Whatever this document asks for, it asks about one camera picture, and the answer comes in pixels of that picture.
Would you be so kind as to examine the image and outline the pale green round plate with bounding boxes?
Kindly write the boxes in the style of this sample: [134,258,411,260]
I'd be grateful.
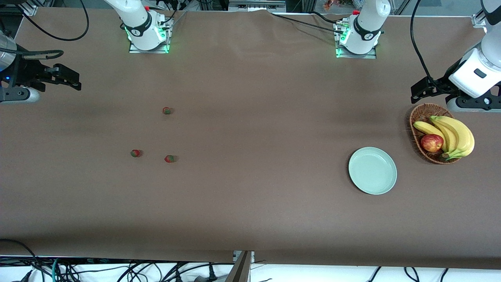
[348,147,397,195]

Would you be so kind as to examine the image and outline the large yellow banana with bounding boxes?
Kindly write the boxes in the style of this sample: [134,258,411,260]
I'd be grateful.
[430,116,459,159]
[438,116,475,159]

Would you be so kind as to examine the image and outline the brown wicker basket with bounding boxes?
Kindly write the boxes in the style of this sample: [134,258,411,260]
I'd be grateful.
[409,103,464,165]

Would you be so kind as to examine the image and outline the small yellow banana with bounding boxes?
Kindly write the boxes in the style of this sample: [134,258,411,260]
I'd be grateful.
[413,121,446,142]

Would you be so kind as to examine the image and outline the red apple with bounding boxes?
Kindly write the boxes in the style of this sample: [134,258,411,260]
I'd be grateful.
[420,134,444,153]

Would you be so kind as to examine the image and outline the orange red background object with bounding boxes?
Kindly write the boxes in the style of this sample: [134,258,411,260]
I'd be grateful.
[323,0,355,11]

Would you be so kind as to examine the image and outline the brown table cover sheet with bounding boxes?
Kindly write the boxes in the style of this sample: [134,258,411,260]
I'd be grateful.
[0,7,501,271]

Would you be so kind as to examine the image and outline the grey power strip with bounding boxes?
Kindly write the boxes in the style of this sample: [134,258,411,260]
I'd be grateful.
[228,0,287,12]

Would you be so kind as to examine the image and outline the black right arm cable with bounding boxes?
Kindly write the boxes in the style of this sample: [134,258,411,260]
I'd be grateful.
[16,0,90,60]

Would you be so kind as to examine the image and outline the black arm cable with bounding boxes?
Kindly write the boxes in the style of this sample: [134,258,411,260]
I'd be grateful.
[16,0,90,60]
[410,0,435,81]

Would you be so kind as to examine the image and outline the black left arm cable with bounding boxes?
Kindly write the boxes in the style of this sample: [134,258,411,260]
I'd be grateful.
[410,0,435,81]

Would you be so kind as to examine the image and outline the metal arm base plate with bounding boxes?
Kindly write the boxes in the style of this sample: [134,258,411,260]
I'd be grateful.
[336,47,377,59]
[128,41,170,54]

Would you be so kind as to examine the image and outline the black looped cable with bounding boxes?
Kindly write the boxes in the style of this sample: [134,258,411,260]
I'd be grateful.
[0,238,41,282]

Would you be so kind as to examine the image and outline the thin black cable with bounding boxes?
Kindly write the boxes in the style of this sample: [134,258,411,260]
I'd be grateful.
[271,13,345,34]

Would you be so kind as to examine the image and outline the metal frame post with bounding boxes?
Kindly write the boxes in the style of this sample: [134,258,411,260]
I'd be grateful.
[225,251,255,282]

